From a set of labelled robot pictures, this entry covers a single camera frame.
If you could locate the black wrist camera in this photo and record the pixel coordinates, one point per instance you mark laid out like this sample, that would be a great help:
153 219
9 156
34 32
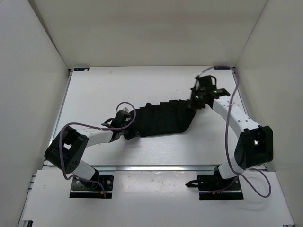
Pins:
206 83
121 119

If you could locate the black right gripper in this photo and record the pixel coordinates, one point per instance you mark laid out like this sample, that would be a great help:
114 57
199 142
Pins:
196 107

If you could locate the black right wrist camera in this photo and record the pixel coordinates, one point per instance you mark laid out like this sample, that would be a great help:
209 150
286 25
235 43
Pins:
206 83

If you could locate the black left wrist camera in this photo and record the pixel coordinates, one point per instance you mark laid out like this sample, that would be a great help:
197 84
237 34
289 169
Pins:
121 119

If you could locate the black pleated skirt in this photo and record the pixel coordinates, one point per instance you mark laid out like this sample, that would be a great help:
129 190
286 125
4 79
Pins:
172 117

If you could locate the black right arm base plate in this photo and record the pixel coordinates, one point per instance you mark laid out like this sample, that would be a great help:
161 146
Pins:
210 188

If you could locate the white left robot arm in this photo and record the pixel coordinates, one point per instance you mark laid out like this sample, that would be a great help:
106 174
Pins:
66 150

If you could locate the blue label sticker left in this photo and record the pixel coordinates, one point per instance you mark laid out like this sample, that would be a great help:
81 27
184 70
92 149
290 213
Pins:
81 69

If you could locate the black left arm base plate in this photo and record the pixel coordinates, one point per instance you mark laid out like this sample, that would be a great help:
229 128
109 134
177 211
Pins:
82 189

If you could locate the blue label sticker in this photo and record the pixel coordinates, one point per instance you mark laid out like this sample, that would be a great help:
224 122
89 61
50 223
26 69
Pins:
221 68
81 69

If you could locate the blue label sticker right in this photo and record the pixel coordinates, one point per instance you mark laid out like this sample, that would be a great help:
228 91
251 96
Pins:
221 68

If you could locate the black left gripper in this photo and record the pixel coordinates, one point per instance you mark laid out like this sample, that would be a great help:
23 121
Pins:
131 135

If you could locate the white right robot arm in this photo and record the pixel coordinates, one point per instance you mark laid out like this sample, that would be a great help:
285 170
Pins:
255 142

